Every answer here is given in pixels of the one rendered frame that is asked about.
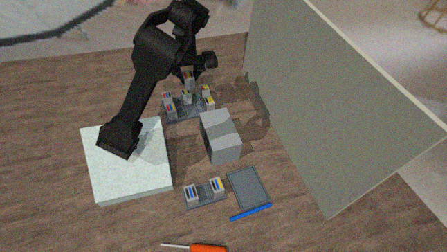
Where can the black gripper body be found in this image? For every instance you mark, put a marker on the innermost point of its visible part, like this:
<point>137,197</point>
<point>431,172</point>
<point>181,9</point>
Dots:
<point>191,59</point>

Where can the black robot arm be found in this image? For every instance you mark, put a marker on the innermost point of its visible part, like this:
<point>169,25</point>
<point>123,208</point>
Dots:
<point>155,55</point>

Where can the orange-handled screwdriver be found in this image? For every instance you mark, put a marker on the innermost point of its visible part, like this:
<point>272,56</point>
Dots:
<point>194,247</point>

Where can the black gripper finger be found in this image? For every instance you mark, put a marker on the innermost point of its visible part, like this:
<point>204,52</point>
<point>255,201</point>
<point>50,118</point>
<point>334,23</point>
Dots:
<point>197,72</point>
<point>179,75</point>

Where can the blue flat bar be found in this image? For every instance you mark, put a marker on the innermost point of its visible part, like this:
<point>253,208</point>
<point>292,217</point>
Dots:
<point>250,211</point>

